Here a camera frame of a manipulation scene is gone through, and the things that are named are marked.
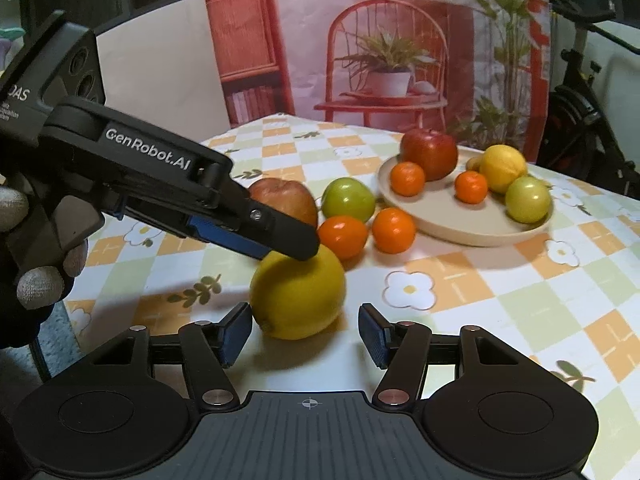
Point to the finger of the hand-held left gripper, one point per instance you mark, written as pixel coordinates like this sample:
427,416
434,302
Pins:
150,155

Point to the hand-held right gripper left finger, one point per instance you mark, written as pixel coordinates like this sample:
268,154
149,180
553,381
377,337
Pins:
237,335

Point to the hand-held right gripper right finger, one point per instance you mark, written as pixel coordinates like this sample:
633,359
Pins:
372,332

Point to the large yellow lemon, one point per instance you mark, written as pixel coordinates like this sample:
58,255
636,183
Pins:
300,300

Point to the tangerine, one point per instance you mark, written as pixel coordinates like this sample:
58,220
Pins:
407,178
345,237
471,186
393,230

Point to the beige plate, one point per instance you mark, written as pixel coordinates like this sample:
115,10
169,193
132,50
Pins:
450,222

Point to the green apple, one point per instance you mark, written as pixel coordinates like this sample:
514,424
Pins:
348,199
527,199

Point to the large red-yellow apple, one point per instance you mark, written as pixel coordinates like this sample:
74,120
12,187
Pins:
290,200

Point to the small tan fruit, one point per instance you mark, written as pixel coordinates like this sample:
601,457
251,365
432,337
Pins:
473,163

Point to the person's left hand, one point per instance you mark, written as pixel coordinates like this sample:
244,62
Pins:
37,287

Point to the checkered floral tablecloth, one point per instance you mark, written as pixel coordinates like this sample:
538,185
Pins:
500,300

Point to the dark red apple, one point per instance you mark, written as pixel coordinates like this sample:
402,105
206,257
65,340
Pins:
430,152

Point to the printed backdrop cloth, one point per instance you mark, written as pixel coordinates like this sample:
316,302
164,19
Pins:
380,35

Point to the black exercise bike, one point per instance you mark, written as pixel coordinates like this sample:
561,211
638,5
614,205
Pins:
585,110

